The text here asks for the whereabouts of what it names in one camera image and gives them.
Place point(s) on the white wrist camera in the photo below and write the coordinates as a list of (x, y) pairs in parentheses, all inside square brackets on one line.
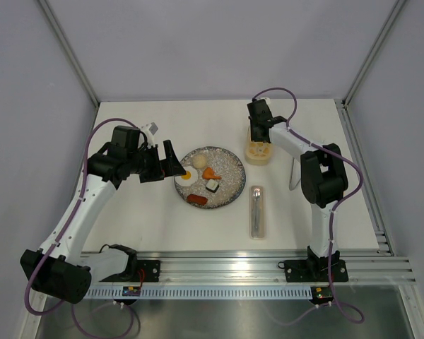
[(266, 99), (150, 131)]

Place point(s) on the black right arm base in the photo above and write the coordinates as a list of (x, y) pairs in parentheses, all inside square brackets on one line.
[(314, 269)]

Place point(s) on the white steamed bun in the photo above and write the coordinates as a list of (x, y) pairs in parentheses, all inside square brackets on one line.
[(199, 161)]

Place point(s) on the aluminium rail frame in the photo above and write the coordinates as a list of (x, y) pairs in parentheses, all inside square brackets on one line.
[(205, 247)]

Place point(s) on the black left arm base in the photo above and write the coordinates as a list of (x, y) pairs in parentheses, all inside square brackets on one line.
[(136, 269)]

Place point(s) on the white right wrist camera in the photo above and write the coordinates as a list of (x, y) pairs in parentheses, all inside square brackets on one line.
[(266, 99)]

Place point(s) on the beige patterned lunch box lid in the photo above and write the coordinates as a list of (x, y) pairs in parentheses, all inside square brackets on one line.
[(258, 151)]

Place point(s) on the sushi roll white centre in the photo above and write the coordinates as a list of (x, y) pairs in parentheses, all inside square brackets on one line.
[(212, 185)]

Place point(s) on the orange chicken drumstick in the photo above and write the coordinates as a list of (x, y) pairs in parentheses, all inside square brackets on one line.
[(208, 174)]

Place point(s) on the white slotted cable duct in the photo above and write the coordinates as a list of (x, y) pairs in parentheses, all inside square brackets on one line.
[(218, 292)]

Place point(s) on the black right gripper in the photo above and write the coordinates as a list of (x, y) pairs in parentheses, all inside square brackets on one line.
[(253, 135)]

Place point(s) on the beige lunch box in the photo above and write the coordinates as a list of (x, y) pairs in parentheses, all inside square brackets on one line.
[(255, 162)]

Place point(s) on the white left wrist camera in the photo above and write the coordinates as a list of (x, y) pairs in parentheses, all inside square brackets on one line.
[(150, 131)]

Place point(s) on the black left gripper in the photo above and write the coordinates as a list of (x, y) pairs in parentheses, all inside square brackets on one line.
[(171, 167)]

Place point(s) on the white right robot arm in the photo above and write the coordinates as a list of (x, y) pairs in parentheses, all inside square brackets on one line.
[(323, 181)]

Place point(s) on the clear cutlery case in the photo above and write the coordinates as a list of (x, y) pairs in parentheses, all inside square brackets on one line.
[(263, 224)]

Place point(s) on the fried egg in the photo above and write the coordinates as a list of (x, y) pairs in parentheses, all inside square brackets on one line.
[(188, 179)]

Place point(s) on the speckled ceramic plate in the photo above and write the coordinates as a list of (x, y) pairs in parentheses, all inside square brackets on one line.
[(226, 165)]

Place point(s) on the red bacon strip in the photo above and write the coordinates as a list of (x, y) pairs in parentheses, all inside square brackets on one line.
[(196, 199)]

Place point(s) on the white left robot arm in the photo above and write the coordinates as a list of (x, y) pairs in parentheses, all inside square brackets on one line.
[(56, 268)]

